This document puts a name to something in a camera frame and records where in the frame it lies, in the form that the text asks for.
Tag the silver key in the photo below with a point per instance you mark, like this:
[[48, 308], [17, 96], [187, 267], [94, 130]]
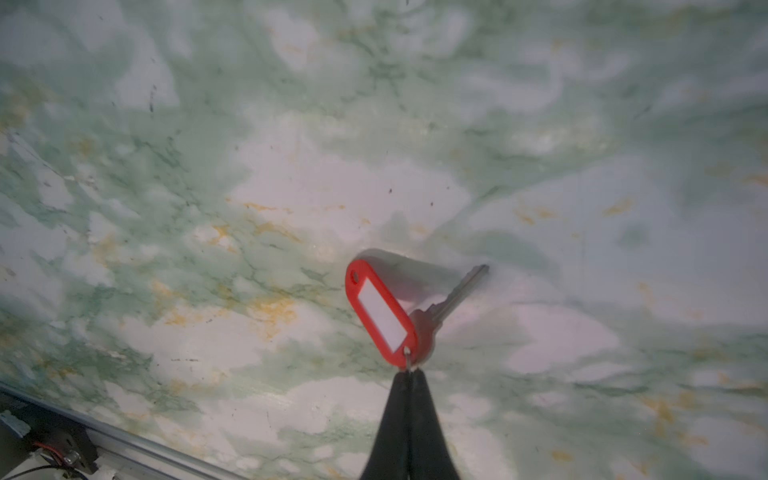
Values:
[[428, 322]]

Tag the red key tag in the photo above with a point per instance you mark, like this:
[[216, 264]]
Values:
[[389, 326]]

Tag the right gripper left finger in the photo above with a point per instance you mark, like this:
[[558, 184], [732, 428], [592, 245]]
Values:
[[389, 458]]

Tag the aluminium front rail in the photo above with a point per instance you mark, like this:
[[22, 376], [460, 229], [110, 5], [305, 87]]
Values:
[[129, 453]]

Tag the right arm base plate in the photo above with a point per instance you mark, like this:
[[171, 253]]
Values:
[[69, 444]]

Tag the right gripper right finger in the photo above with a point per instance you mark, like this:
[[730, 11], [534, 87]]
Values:
[[429, 455]]

